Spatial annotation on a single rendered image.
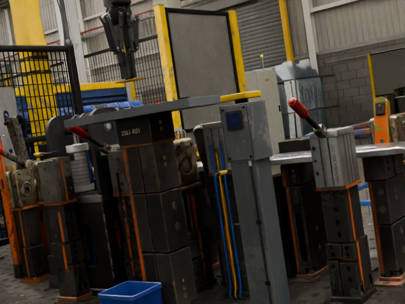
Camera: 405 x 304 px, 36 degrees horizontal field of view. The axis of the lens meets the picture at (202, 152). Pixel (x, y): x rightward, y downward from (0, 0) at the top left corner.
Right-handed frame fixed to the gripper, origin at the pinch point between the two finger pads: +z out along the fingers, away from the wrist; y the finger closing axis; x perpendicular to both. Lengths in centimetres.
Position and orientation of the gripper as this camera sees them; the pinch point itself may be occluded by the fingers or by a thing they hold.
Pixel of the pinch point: (127, 65)
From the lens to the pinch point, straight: 172.7
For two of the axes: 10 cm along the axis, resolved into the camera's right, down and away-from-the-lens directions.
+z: 1.5, 9.9, 0.5
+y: 6.2, -1.3, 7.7
